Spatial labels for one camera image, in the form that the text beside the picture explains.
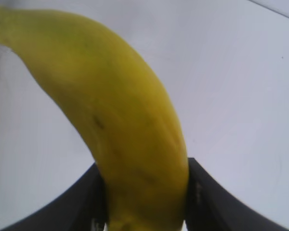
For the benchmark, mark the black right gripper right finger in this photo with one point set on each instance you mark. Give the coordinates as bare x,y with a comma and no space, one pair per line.
216,204

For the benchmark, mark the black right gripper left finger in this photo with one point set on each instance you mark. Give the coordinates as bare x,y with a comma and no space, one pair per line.
77,204

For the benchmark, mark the yellow banana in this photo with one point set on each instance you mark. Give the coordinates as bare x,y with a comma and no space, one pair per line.
122,108

